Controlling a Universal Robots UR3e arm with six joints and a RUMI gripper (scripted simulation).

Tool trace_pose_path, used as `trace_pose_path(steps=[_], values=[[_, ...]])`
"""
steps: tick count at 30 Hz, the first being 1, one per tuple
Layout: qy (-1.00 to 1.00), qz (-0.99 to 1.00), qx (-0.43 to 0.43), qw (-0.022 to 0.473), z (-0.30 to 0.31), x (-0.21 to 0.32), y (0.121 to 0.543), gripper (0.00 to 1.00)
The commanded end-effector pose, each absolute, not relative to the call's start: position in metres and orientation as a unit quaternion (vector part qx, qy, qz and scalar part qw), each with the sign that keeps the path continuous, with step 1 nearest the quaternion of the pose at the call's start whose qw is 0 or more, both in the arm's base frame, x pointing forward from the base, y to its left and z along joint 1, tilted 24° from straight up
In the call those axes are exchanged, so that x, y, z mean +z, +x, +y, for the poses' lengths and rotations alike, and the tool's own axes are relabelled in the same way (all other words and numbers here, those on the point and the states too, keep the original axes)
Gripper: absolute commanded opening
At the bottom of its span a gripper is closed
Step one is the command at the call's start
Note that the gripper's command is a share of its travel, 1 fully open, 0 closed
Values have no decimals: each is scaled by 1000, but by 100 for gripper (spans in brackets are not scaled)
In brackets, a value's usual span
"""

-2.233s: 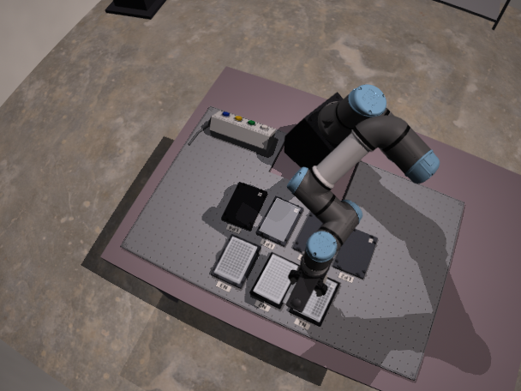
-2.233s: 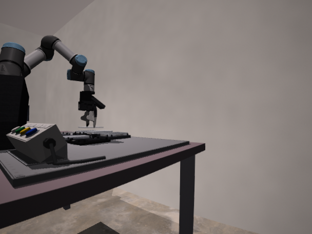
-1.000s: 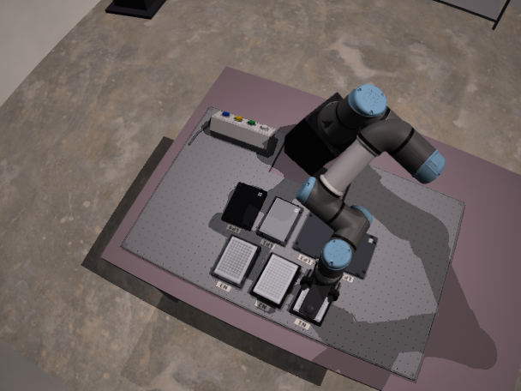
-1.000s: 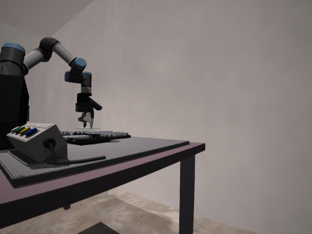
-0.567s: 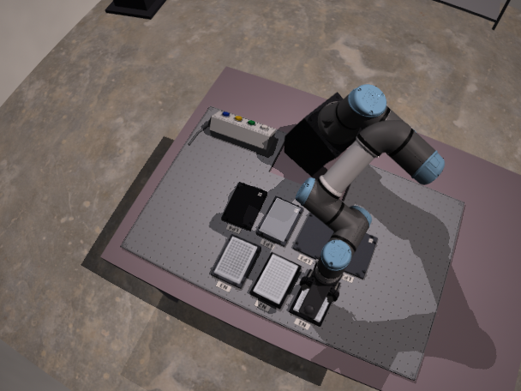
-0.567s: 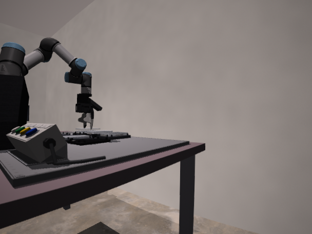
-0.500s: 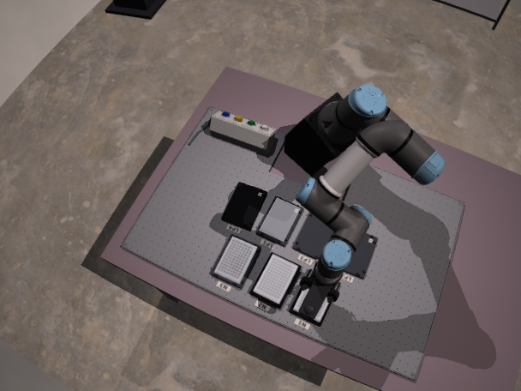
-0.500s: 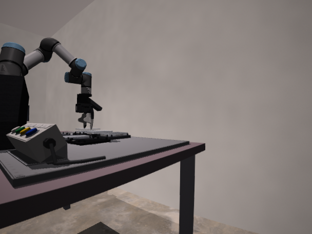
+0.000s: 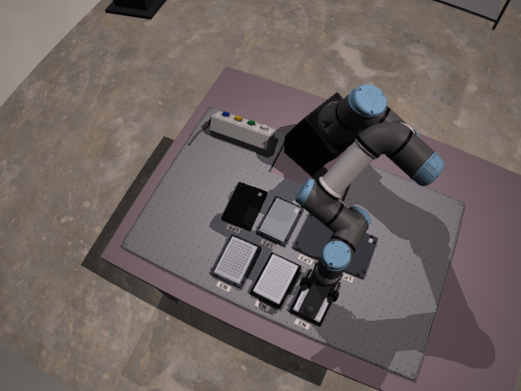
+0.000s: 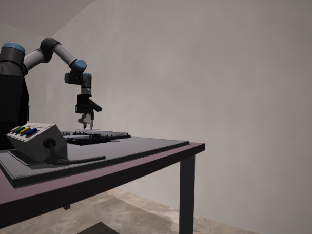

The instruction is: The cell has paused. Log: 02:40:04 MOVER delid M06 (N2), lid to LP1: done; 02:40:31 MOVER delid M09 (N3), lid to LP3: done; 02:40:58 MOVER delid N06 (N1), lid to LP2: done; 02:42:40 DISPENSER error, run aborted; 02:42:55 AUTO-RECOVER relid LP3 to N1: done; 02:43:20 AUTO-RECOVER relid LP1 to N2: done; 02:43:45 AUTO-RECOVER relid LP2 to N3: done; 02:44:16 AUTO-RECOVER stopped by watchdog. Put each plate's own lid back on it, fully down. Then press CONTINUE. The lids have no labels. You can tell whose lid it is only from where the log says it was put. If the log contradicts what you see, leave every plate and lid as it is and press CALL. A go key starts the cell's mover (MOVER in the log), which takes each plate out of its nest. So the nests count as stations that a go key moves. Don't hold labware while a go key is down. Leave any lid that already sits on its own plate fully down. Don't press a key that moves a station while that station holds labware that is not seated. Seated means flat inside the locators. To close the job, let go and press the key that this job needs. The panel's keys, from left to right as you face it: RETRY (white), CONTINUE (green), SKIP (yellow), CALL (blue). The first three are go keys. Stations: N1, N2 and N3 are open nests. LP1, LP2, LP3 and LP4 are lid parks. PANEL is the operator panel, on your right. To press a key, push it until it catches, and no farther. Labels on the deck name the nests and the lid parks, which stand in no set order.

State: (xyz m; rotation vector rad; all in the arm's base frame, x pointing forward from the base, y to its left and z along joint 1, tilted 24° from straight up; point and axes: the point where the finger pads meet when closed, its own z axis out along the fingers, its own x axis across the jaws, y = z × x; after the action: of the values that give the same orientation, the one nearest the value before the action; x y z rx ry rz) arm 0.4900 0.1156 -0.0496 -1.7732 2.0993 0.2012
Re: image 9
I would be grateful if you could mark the grey control panel with coloured buttons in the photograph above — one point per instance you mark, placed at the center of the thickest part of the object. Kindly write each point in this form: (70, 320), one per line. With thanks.
(241, 131)

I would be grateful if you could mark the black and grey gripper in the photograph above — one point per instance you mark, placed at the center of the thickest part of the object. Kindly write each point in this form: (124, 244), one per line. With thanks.
(306, 283)

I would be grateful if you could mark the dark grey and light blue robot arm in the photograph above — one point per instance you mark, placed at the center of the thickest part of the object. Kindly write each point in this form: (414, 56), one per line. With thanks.
(339, 123)

